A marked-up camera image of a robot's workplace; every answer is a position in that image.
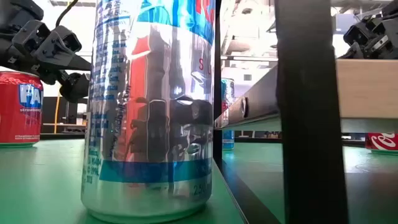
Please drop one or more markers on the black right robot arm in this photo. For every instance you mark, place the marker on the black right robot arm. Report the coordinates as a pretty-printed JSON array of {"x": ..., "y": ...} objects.
[{"x": 391, "y": 7}]

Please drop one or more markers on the wooden board tray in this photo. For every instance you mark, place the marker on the wooden board tray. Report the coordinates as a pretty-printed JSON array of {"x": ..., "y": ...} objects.
[{"x": 311, "y": 124}]

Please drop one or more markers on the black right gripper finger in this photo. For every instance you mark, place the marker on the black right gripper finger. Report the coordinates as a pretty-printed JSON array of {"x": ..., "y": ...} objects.
[{"x": 357, "y": 34}]

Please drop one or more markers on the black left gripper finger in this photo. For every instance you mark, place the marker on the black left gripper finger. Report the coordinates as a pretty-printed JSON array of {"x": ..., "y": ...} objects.
[
  {"x": 76, "y": 88},
  {"x": 62, "y": 49}
]

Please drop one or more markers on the green table mat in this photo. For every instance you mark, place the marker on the green table mat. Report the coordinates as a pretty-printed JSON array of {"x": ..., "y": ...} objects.
[{"x": 37, "y": 186}]

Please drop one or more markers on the red Coca-Cola can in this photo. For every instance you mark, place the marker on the red Coca-Cola can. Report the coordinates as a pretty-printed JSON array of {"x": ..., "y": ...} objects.
[{"x": 382, "y": 143}]

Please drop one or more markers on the square wall vent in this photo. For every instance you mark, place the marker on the square wall vent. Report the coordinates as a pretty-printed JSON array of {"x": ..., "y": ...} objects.
[{"x": 247, "y": 77}]

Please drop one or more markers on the wooden background desk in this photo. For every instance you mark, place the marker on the wooden background desk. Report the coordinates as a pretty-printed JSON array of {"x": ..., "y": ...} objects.
[{"x": 62, "y": 124}]

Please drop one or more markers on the red Fanta strawberry can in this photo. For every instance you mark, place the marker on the red Fanta strawberry can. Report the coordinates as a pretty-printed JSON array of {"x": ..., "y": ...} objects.
[{"x": 18, "y": 109}]

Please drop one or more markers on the thin yellow pole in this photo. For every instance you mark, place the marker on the thin yellow pole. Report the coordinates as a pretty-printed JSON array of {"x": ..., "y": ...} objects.
[{"x": 57, "y": 115}]

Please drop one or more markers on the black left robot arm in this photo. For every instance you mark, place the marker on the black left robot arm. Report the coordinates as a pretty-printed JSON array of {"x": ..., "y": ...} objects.
[{"x": 18, "y": 9}]

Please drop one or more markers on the blue silver Red Bull can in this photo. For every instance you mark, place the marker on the blue silver Red Bull can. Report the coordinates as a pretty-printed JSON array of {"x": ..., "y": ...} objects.
[
  {"x": 149, "y": 93},
  {"x": 228, "y": 90}
]

